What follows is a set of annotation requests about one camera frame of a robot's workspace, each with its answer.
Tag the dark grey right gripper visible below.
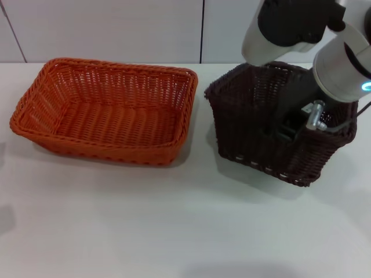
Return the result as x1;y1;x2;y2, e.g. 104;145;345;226
260;69;323;143

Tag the dark brown woven basket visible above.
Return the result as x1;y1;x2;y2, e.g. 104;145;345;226
203;60;359;188

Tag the orange woven plastic basket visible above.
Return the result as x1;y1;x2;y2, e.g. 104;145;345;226
8;57;199;167

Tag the silver cylindrical cable connector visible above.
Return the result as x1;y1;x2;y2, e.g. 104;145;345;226
301;99;328;131

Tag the thin black cable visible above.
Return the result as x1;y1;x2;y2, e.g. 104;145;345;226
318;100;371;133

